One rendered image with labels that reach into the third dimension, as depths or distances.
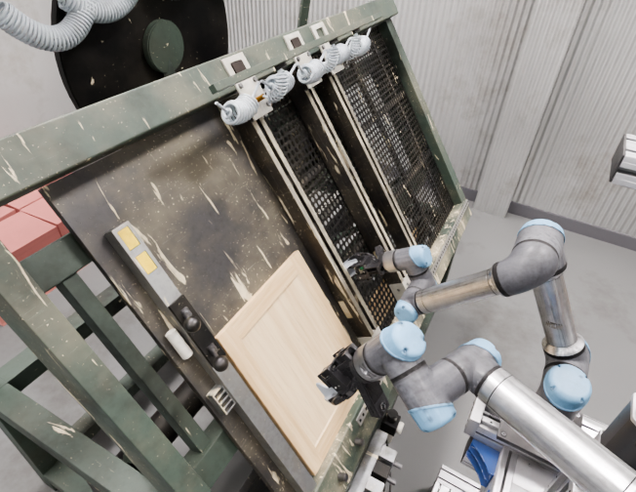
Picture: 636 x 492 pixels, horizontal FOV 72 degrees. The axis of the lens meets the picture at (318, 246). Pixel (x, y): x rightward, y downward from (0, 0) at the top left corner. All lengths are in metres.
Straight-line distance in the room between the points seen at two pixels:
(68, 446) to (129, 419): 0.79
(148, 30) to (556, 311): 1.59
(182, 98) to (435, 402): 0.94
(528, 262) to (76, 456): 1.55
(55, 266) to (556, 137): 3.85
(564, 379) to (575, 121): 3.02
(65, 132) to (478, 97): 3.64
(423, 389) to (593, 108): 3.55
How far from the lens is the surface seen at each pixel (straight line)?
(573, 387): 1.45
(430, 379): 0.84
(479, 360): 0.90
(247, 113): 1.21
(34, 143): 1.02
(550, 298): 1.39
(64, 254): 1.13
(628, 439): 1.13
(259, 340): 1.32
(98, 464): 1.78
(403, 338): 0.81
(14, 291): 1.00
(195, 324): 1.02
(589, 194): 4.45
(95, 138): 1.07
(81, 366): 1.03
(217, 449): 1.32
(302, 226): 1.48
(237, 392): 1.25
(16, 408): 2.03
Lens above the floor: 2.29
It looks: 39 degrees down
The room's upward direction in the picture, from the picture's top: 3 degrees clockwise
